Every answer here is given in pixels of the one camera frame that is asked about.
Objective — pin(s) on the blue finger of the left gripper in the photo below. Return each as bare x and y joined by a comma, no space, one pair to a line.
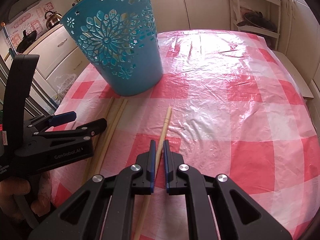
95,127
61,119

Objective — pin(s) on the black wok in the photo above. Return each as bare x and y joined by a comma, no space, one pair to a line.
27,41

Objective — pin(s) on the white storage trolley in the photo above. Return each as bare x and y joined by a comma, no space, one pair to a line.
261,17

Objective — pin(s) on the pink checkered tablecloth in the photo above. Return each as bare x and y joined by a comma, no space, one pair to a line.
235,110

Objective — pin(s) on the clear floral trash bin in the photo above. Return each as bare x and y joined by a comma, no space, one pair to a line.
64,83

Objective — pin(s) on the person's left hand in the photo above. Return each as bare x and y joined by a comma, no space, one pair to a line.
19,187

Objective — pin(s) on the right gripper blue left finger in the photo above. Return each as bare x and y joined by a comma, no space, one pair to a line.
145,180

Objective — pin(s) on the blue perforated plastic bin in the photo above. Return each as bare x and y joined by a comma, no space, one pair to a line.
119,38

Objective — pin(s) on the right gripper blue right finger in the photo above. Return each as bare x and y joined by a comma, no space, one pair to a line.
174,184

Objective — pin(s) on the steel kettle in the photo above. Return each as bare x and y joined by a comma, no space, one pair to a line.
52,18

